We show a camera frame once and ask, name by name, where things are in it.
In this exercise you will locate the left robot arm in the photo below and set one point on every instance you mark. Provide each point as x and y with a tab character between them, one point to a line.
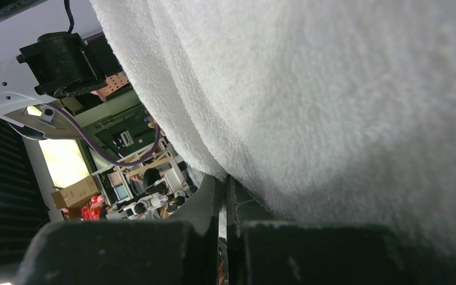
57	66

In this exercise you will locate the brown cardboard box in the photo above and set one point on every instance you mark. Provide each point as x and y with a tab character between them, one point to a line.
76	193

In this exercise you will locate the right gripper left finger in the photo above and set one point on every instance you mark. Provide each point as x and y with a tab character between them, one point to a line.
181	249

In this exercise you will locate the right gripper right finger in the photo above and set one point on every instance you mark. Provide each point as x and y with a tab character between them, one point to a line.
263	249

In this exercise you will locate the white towel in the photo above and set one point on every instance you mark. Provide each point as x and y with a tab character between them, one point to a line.
336	112

